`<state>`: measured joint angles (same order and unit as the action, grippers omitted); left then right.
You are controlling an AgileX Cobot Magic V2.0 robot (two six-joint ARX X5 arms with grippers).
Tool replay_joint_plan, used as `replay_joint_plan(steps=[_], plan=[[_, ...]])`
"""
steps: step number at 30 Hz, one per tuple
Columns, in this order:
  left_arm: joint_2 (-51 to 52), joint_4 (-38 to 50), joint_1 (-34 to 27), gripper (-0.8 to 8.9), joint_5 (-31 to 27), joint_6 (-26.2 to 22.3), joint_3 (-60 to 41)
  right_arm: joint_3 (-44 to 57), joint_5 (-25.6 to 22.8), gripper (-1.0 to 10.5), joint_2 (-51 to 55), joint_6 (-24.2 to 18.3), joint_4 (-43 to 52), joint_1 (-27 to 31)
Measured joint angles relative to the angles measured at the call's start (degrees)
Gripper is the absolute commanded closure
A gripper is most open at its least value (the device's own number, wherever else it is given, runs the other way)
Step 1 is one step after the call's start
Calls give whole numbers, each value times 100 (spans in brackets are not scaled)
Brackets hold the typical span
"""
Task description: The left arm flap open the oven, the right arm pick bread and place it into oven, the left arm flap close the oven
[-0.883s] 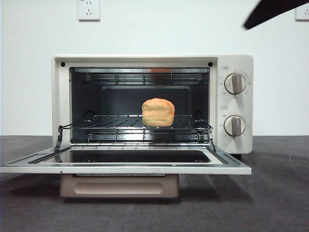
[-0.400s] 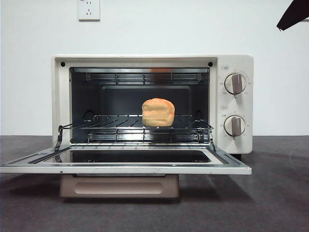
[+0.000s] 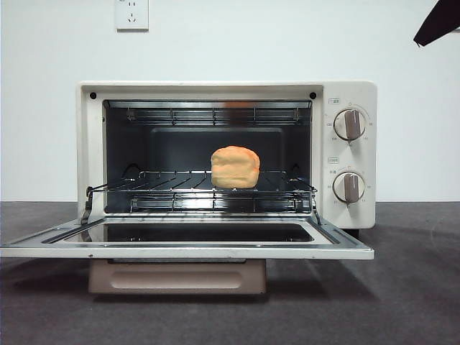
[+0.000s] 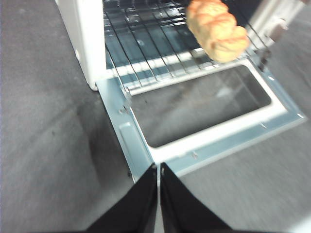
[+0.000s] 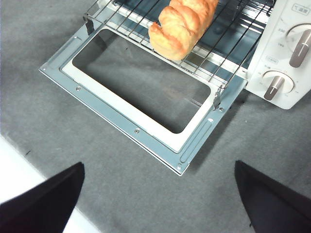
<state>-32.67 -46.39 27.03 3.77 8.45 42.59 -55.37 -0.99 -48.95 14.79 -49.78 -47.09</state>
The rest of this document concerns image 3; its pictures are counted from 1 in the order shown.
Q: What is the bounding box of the orange bread loaf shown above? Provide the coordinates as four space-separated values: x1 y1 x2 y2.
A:
210 144 261 189

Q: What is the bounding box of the oven door with brown handle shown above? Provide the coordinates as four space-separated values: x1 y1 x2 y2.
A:
0 211 376 296

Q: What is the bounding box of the brown and white oven knob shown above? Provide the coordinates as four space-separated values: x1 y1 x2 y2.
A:
333 109 368 142
331 171 367 204

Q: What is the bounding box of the white toaster oven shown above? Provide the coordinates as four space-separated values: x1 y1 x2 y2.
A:
75 80 379 239

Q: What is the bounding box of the white wall socket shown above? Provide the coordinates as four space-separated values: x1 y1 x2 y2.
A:
115 0 150 32

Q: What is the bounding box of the metal wire oven rack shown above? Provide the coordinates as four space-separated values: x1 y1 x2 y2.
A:
86 169 319 203

